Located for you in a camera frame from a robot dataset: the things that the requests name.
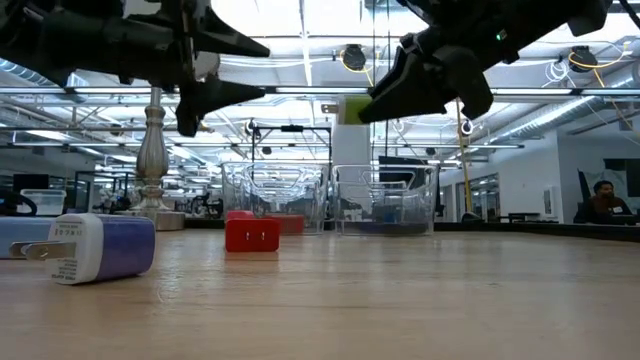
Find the ceiling reel yellow cord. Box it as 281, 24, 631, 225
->
567, 43, 632, 71

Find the overhead light bar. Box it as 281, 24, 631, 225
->
0, 84, 640, 99

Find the black ceiling cable reel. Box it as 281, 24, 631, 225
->
341, 43, 369, 72

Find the black aluminium table frame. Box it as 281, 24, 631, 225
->
82, 215, 640, 244

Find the square red wall charger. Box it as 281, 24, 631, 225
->
272, 214, 306, 236

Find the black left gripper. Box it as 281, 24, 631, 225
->
99, 0, 272, 138

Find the white shade silver table lamp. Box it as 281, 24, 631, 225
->
113, 0, 222, 232

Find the black office chair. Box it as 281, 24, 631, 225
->
576, 168, 594, 225

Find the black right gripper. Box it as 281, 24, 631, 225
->
358, 0, 522, 122

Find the green white cube charger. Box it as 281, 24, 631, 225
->
321, 94, 375, 126

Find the purple white cube charger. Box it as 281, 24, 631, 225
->
8, 212, 157, 287

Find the clear storage tub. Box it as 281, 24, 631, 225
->
20, 188, 68, 217

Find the dark wall screen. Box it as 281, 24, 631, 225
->
603, 157, 640, 199

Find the white building column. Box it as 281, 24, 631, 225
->
331, 102, 372, 169

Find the yellow hanging cable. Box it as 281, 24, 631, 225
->
446, 0, 474, 214

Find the large red wall charger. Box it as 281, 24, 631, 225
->
224, 217, 282, 254

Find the black camera gantry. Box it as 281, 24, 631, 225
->
251, 124, 333, 166

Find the black hanging cable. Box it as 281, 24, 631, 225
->
370, 0, 392, 161

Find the person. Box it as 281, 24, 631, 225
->
573, 179, 637, 226

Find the black curved cable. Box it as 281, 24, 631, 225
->
0, 191, 39, 217

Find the black monitor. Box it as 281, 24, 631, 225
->
378, 155, 441, 221

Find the clear plastic bin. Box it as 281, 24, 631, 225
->
221, 162, 330, 236
329, 163, 435, 237

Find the silver ventilation duct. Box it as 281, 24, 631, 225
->
492, 67, 640, 147

